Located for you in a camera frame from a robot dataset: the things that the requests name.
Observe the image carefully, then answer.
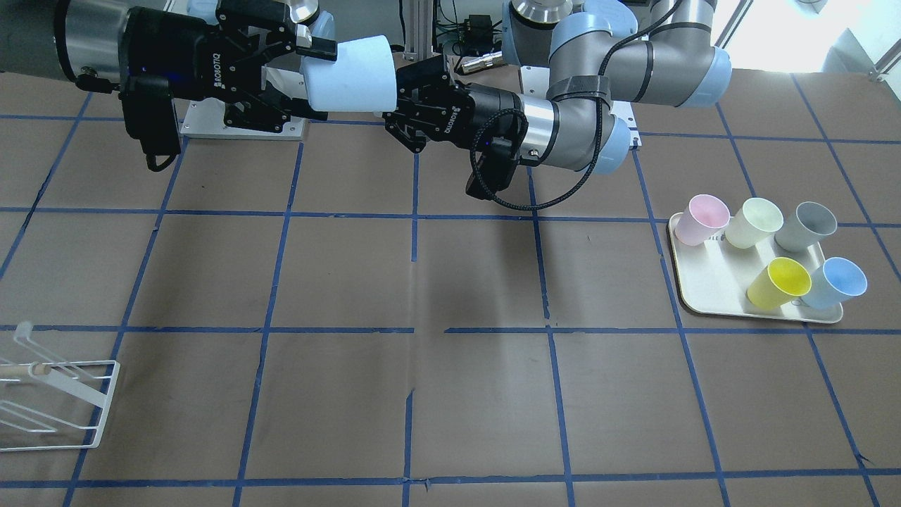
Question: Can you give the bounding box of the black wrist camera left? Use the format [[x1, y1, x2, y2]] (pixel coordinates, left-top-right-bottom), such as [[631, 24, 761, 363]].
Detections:
[[465, 118, 524, 200]]

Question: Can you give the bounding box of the cream plastic tray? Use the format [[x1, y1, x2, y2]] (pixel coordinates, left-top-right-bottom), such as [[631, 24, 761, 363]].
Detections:
[[667, 213, 844, 324]]

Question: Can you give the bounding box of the white wire cup rack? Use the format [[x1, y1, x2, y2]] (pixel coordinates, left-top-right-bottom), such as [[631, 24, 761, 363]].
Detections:
[[1, 321, 121, 453]]

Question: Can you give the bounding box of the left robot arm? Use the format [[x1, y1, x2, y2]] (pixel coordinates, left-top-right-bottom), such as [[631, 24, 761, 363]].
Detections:
[[384, 1, 733, 173]]

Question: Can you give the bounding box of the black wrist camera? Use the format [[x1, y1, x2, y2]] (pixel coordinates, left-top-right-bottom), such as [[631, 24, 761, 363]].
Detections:
[[119, 74, 182, 173], [465, 118, 524, 200]]

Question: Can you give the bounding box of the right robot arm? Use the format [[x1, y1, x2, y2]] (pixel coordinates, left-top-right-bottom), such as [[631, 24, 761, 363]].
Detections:
[[2, 1, 337, 154]]

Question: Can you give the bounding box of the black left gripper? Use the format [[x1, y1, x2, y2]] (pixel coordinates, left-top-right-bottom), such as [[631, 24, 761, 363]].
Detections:
[[384, 56, 524, 153]]

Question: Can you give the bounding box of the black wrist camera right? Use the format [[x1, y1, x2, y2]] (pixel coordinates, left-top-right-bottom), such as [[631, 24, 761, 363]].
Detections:
[[119, 74, 182, 173]]

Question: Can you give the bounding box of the black cables bundle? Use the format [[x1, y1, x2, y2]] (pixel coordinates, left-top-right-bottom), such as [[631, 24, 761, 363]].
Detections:
[[373, 0, 508, 57]]

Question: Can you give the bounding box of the pink plastic cup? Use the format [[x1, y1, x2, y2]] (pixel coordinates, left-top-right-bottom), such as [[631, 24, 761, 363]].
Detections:
[[674, 194, 731, 246]]

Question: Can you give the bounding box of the pale green plastic cup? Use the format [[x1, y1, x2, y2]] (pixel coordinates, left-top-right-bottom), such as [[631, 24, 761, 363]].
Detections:
[[724, 198, 784, 249]]

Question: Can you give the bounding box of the light blue plastic cup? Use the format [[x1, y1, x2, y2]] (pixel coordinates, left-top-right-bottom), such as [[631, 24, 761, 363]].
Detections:
[[301, 35, 397, 113]]

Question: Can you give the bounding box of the aluminium frame post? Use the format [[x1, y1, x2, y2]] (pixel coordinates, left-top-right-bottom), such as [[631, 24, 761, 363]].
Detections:
[[401, 1, 438, 62]]

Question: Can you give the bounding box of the yellow plastic cup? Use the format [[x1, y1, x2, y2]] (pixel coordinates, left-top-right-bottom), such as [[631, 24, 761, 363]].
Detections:
[[745, 257, 813, 311]]

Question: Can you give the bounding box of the grey plastic cup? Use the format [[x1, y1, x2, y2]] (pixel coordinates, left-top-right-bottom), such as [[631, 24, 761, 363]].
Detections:
[[774, 201, 838, 251]]

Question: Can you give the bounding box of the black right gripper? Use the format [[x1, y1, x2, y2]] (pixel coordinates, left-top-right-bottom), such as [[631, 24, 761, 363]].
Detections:
[[119, 1, 338, 131]]

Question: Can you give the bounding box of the blue plastic cup on tray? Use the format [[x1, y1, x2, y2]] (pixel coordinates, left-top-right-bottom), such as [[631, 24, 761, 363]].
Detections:
[[800, 257, 869, 309]]

